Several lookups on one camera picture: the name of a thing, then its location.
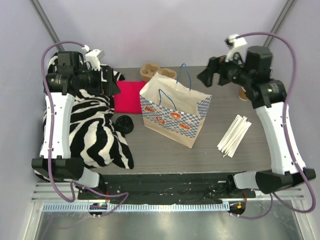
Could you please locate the checkered paper takeout bag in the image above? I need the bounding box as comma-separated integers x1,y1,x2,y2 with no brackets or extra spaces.
139,63,212,148

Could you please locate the white straws pile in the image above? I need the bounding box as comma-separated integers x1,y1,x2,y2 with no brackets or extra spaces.
217,115,252,158

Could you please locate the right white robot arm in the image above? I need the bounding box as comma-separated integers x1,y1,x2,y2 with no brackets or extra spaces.
197,45,316,198

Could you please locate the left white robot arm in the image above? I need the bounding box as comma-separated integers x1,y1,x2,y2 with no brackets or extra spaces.
31,49,115,200

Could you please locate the pink folded cloth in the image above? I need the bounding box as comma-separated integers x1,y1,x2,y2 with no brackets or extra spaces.
114,80,147,114

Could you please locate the stack of paper cups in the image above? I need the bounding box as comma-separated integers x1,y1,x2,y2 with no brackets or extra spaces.
239,86,249,101

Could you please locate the stack of black lids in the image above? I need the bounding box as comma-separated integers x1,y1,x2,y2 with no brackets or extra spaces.
115,115,134,135

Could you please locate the cardboard cup carrier tray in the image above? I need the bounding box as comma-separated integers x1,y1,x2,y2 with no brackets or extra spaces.
139,62,177,83

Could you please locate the zebra print pillow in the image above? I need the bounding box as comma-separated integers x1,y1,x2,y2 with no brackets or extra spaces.
42,52,134,171

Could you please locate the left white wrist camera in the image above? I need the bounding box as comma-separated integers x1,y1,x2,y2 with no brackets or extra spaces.
82,45,105,71

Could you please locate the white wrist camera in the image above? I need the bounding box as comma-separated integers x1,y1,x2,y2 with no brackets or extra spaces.
82,45,105,71
225,34,248,62

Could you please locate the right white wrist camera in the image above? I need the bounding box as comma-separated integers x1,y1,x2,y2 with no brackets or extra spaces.
225,34,248,62

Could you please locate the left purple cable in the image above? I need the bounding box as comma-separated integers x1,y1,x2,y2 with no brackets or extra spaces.
40,41,130,218

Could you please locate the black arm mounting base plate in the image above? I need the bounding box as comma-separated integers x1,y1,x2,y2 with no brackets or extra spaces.
103,172,256,205

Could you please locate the white slotted cable duct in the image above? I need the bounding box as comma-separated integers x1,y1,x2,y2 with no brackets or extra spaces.
42,201,230,213

